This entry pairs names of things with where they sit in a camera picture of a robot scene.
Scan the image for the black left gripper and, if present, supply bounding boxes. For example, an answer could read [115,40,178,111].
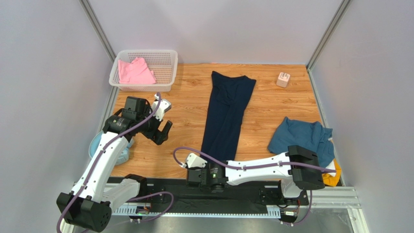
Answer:
[137,104,172,145]

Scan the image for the navy blue t shirt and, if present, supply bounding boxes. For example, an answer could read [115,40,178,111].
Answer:
[201,71,257,161]

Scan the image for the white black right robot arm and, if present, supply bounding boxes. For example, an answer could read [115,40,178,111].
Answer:
[182,146,325,200]

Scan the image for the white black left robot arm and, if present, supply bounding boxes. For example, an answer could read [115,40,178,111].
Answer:
[56,93,173,233]

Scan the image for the light blue headphones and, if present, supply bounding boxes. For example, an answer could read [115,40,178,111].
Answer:
[88,131,135,166]

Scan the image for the pink t shirt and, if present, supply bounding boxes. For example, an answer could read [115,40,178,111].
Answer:
[118,57,156,84]

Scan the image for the white perforated plastic basket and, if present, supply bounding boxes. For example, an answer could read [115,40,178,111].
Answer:
[109,50,178,92]

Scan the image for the teal blue t shirt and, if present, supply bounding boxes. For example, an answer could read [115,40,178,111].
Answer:
[267,117,335,167]

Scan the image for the small pink white box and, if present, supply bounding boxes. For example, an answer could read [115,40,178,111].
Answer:
[276,72,291,88]

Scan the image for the yellow t shirt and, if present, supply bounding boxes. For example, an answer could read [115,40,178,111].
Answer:
[322,161,342,186]

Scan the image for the white t shirt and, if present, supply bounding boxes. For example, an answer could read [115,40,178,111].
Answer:
[326,159,336,173]

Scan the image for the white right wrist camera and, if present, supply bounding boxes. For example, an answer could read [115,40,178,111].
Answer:
[185,153,207,169]

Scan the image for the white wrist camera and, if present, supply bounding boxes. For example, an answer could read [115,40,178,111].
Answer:
[151,99,172,122]
[185,153,207,169]

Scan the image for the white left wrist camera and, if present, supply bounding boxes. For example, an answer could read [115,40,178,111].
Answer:
[151,99,172,122]

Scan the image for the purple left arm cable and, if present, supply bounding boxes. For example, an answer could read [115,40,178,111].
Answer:
[56,92,174,233]

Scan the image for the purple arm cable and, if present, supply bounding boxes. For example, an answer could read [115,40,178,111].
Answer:
[56,92,174,233]
[172,147,337,226]

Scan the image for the left corner aluminium post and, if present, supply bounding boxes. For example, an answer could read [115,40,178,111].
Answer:
[79,0,116,63]

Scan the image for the corner aluminium post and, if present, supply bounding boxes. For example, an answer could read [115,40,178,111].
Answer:
[79,0,116,63]
[306,0,352,72]

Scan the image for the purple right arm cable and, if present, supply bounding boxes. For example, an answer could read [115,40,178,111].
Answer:
[172,147,337,226]

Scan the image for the aluminium front rail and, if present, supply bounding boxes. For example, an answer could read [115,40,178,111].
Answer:
[58,182,363,233]

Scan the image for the right corner aluminium post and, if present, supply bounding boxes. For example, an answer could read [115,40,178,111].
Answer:
[306,0,352,72]

